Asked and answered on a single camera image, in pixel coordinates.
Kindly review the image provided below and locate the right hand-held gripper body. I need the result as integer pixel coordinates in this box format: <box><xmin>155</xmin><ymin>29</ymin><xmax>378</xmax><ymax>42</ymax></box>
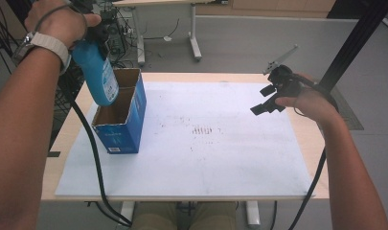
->
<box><xmin>262</xmin><ymin>44</ymin><xmax>304</xmax><ymax>99</ymax></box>

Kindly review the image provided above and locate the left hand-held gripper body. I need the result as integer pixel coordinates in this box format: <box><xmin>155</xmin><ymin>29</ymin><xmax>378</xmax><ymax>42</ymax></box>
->
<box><xmin>71</xmin><ymin>0</ymin><xmax>111</xmax><ymax>45</ymax></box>

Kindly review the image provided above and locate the blue bottle with white cap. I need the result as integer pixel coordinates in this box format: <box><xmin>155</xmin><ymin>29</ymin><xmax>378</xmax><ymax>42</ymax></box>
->
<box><xmin>70</xmin><ymin>39</ymin><xmax>121</xmax><ymax>107</ymax></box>

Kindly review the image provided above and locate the blue cardboard box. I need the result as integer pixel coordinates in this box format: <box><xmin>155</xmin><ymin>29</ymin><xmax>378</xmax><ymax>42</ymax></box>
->
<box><xmin>91</xmin><ymin>67</ymin><xmax>148</xmax><ymax>155</ymax></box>

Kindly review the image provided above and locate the person's right hand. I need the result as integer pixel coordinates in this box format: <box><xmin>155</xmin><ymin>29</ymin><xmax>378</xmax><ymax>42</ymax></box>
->
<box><xmin>274</xmin><ymin>72</ymin><xmax>343</xmax><ymax>127</ymax></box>

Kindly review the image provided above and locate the person's left hand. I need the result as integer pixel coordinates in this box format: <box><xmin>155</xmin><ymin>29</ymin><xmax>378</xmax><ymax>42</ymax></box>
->
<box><xmin>24</xmin><ymin>0</ymin><xmax>103</xmax><ymax>50</ymax></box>

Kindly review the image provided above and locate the black computer tower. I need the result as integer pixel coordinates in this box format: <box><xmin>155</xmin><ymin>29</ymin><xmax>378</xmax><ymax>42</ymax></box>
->
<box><xmin>100</xmin><ymin>8</ymin><xmax>129</xmax><ymax>56</ymax></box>

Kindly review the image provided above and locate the white background desk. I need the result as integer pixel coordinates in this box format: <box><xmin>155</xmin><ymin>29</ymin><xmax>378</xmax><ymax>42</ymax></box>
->
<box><xmin>111</xmin><ymin>0</ymin><xmax>229</xmax><ymax>65</ymax></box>

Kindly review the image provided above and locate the wristwatch with white band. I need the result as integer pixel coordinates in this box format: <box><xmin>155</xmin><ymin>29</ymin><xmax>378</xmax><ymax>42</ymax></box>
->
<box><xmin>11</xmin><ymin>31</ymin><xmax>72</xmax><ymax>76</ymax></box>

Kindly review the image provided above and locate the grey partition panel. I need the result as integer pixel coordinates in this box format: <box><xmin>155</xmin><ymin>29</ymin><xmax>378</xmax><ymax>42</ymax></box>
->
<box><xmin>194</xmin><ymin>14</ymin><xmax>359</xmax><ymax>77</ymax></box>

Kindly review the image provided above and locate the white table mat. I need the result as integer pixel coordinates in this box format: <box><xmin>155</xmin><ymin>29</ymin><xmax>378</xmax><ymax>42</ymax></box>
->
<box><xmin>55</xmin><ymin>80</ymin><xmax>314</xmax><ymax>197</ymax></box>

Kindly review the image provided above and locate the white table leg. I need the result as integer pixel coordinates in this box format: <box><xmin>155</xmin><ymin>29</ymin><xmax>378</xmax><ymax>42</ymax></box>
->
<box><xmin>244</xmin><ymin>200</ymin><xmax>262</xmax><ymax>229</ymax></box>
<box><xmin>118</xmin><ymin>200</ymin><xmax>136</xmax><ymax>228</ymax></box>

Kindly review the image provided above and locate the person's right leg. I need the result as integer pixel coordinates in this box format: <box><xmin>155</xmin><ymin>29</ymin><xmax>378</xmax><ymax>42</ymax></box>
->
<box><xmin>194</xmin><ymin>201</ymin><xmax>238</xmax><ymax>230</ymax></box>

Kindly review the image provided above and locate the person's leg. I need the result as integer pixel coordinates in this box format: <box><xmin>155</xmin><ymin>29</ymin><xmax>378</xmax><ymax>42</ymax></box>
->
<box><xmin>130</xmin><ymin>201</ymin><xmax>180</xmax><ymax>230</ymax></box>
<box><xmin>194</xmin><ymin>201</ymin><xmax>238</xmax><ymax>230</ymax></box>

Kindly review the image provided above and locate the person's left leg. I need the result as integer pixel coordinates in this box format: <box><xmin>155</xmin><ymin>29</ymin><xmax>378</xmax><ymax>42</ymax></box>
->
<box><xmin>130</xmin><ymin>201</ymin><xmax>180</xmax><ymax>230</ymax></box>

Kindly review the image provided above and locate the black metal post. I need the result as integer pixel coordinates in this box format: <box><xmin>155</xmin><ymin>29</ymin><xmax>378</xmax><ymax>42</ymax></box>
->
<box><xmin>319</xmin><ymin>0</ymin><xmax>388</xmax><ymax>94</ymax></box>
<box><xmin>5</xmin><ymin>0</ymin><xmax>33</xmax><ymax>23</ymax></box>

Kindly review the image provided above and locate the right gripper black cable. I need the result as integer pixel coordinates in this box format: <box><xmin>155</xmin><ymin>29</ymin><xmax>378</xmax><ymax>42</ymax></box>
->
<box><xmin>286</xmin><ymin>74</ymin><xmax>340</xmax><ymax>230</ymax></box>

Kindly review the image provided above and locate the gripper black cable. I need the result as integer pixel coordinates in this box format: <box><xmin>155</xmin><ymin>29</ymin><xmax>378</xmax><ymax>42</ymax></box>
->
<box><xmin>286</xmin><ymin>74</ymin><xmax>340</xmax><ymax>230</ymax></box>
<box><xmin>57</xmin><ymin>73</ymin><xmax>134</xmax><ymax>228</ymax></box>

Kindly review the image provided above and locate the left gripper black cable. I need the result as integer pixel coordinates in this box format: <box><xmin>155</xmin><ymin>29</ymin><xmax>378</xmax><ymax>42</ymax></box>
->
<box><xmin>57</xmin><ymin>73</ymin><xmax>134</xmax><ymax>228</ymax></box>

